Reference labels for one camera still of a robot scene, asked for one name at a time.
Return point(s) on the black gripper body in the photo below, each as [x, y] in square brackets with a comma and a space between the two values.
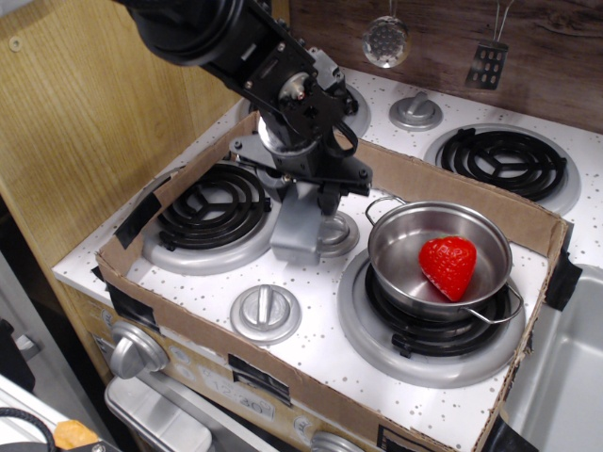
[312, 166]

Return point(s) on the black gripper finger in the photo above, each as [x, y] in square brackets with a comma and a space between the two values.
[274, 182]
[329, 196]

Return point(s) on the silver pepper shaker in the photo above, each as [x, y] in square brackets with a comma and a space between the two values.
[295, 235]

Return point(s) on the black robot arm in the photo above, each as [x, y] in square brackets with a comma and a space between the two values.
[301, 94]

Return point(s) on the middle silver stove knob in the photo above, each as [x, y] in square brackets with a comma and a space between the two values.
[338, 236]

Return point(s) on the silver stove knob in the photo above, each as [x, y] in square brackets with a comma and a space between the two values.
[338, 236]
[266, 314]
[417, 113]

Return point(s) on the back left black burner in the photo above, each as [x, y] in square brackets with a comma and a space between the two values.
[358, 120]

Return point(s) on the black burner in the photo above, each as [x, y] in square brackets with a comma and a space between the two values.
[358, 120]
[220, 223]
[427, 353]
[512, 158]

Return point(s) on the front left black burner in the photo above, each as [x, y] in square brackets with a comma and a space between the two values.
[220, 223]

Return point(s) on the small steel pot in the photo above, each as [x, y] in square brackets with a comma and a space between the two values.
[397, 236]

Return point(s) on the back silver stove knob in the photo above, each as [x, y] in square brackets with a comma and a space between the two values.
[417, 113]

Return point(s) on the front silver stove knob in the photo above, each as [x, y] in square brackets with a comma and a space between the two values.
[266, 314]

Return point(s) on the red toy strawberry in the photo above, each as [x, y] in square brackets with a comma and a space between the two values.
[449, 263]

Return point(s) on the hanging round metal strainer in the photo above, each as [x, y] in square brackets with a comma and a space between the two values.
[386, 42]

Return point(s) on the hanging metal slotted spatula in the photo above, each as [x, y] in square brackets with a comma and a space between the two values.
[490, 55]

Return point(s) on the front right black burner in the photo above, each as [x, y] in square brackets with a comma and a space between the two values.
[427, 353]

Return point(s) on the back right black burner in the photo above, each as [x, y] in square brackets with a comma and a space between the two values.
[512, 158]

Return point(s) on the silver oven dial knob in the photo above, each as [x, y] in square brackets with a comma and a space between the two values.
[135, 351]

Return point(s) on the bottom silver oven knob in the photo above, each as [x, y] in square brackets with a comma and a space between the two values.
[323, 441]

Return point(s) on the grey toy sink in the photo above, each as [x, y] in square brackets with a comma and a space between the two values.
[555, 403]

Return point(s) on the orange object at bottom left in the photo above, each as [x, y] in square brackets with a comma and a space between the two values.
[71, 434]

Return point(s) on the cardboard box frame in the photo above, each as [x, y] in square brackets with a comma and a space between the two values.
[330, 386]

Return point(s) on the silver oven door handle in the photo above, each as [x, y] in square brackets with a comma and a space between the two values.
[159, 421]

